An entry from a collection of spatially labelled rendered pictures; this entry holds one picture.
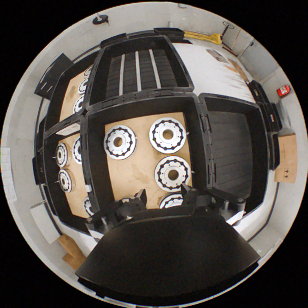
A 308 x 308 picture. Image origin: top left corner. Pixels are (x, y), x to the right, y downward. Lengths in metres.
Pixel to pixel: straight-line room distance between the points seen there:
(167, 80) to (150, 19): 3.05
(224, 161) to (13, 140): 3.54
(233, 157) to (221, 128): 0.11
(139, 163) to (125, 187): 0.09
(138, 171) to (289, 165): 2.88
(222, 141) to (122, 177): 0.35
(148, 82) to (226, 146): 0.36
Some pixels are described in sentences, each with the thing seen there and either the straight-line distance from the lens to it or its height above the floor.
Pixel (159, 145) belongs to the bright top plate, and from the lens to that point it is 0.29.
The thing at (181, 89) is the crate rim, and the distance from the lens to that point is 0.27.
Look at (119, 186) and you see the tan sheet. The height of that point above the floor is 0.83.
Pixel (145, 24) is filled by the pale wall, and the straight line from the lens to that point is 3.38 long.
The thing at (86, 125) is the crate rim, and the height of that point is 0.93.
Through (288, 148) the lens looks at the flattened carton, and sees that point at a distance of 2.79.
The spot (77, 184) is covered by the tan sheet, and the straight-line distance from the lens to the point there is 0.47.
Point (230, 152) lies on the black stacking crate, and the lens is 0.41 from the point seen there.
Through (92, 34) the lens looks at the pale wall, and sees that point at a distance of 3.41.
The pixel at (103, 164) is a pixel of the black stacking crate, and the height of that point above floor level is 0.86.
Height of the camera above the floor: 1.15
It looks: 87 degrees down
